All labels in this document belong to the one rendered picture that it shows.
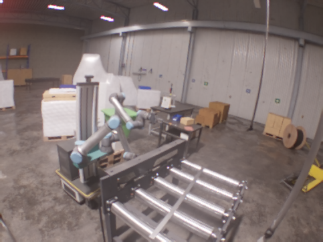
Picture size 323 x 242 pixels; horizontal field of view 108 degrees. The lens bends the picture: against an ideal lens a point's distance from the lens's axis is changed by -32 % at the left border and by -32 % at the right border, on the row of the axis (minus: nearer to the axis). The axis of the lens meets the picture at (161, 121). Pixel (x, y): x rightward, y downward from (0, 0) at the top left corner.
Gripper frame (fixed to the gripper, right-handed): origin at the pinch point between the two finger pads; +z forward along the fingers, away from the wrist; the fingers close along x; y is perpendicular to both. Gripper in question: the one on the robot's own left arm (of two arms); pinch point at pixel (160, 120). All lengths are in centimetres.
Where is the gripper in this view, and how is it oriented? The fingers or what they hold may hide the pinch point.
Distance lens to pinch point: 185.9
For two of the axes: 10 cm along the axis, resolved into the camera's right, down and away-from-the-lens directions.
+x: 1.3, -9.5, -2.8
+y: -6.0, 1.5, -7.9
